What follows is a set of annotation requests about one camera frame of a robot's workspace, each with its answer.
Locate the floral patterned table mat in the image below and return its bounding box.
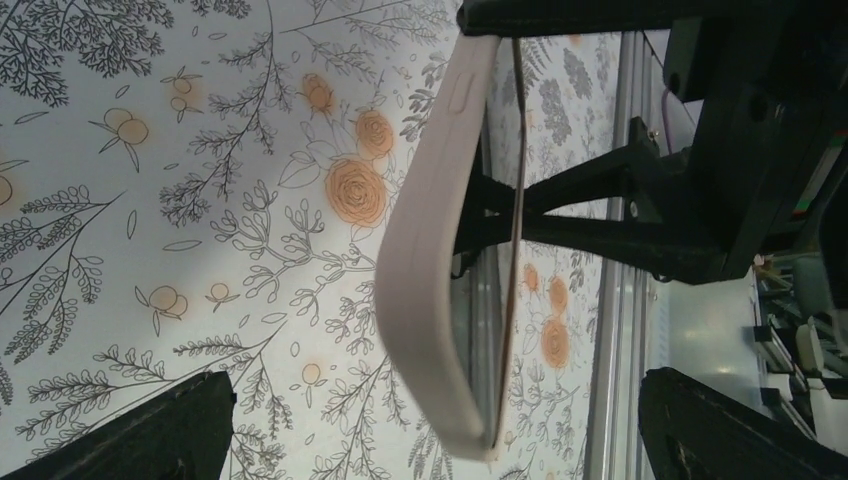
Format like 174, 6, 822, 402
1, 1, 601, 479

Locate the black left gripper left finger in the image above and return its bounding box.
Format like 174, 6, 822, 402
4, 372, 236, 480

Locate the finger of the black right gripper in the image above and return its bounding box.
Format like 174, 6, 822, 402
451, 215, 723, 285

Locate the beige phone case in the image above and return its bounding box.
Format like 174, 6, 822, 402
375, 35, 501, 462

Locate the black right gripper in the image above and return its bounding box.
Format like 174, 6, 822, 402
457, 1, 847, 281

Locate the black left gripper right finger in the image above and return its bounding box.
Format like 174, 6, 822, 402
638, 367, 847, 479

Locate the aluminium front rail frame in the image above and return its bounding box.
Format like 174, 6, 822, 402
583, 32, 653, 480

